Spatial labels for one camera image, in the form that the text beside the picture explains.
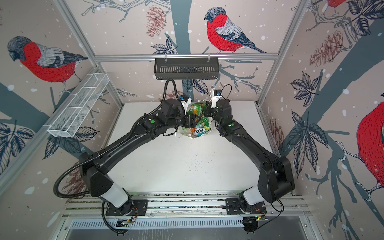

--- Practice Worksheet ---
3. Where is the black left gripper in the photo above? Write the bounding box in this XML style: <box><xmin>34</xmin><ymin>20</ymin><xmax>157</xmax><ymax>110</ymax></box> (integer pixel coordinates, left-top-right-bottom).
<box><xmin>166</xmin><ymin>111</ymin><xmax>202</xmax><ymax>130</ymax></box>

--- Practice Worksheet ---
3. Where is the white patterned paper bag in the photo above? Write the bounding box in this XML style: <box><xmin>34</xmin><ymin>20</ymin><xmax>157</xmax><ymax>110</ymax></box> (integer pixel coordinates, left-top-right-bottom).
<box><xmin>178</xmin><ymin>100</ymin><xmax>214</xmax><ymax>139</ymax></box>

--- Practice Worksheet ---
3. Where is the green orange snack packet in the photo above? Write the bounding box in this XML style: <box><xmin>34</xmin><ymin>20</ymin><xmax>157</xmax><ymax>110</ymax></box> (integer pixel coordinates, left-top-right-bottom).
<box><xmin>188</xmin><ymin>103</ymin><xmax>206</xmax><ymax>117</ymax></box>

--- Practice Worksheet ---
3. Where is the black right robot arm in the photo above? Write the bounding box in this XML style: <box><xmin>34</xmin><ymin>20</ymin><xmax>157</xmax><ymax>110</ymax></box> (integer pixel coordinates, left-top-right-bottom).
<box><xmin>204</xmin><ymin>100</ymin><xmax>295</xmax><ymax>213</ymax></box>

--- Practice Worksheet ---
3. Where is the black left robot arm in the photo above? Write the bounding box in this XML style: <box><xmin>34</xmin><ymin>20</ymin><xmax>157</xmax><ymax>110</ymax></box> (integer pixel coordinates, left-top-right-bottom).
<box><xmin>80</xmin><ymin>95</ymin><xmax>200</xmax><ymax>216</ymax></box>

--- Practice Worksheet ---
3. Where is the green snack packet in bag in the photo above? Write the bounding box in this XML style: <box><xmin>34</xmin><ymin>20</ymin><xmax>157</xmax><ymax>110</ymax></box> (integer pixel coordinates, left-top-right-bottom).
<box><xmin>195</xmin><ymin>117</ymin><xmax>211</xmax><ymax>134</ymax></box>

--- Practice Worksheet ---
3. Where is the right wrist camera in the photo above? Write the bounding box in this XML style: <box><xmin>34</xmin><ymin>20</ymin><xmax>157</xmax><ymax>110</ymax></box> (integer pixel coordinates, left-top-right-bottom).
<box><xmin>210</xmin><ymin>89</ymin><xmax>222</xmax><ymax>109</ymax></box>

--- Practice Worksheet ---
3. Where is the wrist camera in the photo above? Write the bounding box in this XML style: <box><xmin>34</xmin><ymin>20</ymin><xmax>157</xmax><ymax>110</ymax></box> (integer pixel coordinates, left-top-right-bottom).
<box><xmin>210</xmin><ymin>89</ymin><xmax>222</xmax><ymax>109</ymax></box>
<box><xmin>180</xmin><ymin>94</ymin><xmax>192</xmax><ymax>112</ymax></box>

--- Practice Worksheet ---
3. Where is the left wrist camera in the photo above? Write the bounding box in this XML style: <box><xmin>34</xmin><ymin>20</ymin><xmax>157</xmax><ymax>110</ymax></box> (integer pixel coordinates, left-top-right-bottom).
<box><xmin>180</xmin><ymin>94</ymin><xmax>192</xmax><ymax>112</ymax></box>

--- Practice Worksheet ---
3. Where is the black hanging wire basket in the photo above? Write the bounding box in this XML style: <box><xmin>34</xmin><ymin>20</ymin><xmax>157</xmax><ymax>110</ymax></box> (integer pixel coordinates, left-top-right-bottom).
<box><xmin>154</xmin><ymin>58</ymin><xmax>219</xmax><ymax>80</ymax></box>

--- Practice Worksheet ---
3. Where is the aluminium frame crossbar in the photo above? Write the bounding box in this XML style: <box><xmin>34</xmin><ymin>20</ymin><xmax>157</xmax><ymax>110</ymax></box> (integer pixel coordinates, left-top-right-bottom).
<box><xmin>94</xmin><ymin>53</ymin><xmax>280</xmax><ymax>63</ymax></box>

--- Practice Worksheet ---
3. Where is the aluminium mounting rail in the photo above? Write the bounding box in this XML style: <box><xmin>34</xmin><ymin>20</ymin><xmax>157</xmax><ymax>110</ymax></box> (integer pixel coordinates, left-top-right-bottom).
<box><xmin>62</xmin><ymin>193</ymin><xmax>312</xmax><ymax>218</ymax></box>

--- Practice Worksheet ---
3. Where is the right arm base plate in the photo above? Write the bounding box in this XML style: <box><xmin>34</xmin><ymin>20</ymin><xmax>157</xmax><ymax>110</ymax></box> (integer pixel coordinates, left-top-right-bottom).
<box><xmin>222</xmin><ymin>198</ymin><xmax>266</xmax><ymax>215</ymax></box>

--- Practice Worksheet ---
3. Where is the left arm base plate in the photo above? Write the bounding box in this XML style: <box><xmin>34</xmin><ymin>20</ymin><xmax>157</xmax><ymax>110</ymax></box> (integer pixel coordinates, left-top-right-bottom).
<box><xmin>106</xmin><ymin>200</ymin><xmax>149</xmax><ymax>217</ymax></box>

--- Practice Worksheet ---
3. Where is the white mesh wall shelf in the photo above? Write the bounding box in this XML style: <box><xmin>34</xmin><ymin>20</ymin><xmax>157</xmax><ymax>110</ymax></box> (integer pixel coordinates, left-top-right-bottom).
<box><xmin>48</xmin><ymin>73</ymin><xmax>110</xmax><ymax>138</ymax></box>

